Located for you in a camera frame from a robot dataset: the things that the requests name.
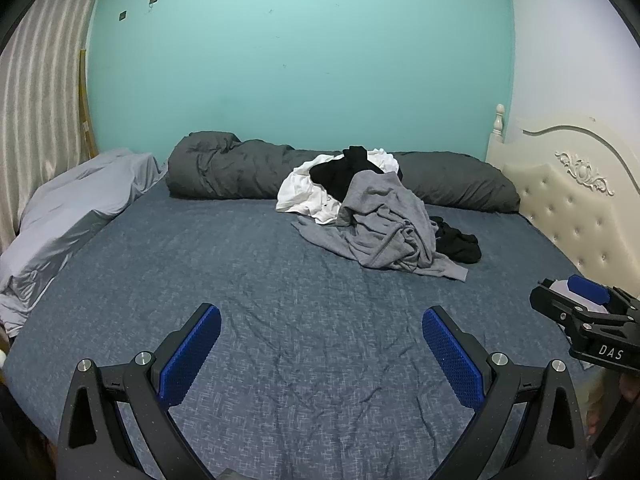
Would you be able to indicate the grey quilted sweatshirt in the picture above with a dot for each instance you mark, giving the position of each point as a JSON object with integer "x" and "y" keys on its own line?
{"x": 390, "y": 245}

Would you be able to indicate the dark grey duvet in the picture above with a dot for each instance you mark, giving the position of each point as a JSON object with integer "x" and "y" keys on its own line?
{"x": 225, "y": 170}

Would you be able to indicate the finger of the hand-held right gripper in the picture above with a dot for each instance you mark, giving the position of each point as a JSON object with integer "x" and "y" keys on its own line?
{"x": 587, "y": 287}
{"x": 552, "y": 302}

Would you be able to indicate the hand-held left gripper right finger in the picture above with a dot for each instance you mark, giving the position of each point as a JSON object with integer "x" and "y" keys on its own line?
{"x": 452, "y": 355}

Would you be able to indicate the white garment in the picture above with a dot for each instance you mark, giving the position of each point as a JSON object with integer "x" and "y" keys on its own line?
{"x": 300, "y": 190}

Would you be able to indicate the black garment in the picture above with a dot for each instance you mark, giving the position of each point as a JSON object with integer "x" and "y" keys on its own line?
{"x": 457, "y": 245}
{"x": 340, "y": 170}

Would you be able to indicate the wooden frame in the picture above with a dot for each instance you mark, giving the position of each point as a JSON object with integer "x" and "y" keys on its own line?
{"x": 86, "y": 110}

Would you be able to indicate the light grey blanket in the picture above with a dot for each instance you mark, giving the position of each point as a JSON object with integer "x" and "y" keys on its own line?
{"x": 75, "y": 200}

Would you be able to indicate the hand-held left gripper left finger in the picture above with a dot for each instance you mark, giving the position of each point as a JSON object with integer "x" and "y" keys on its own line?
{"x": 192, "y": 355}

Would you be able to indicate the cream tufted headboard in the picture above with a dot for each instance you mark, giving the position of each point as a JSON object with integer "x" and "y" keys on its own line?
{"x": 550, "y": 200}

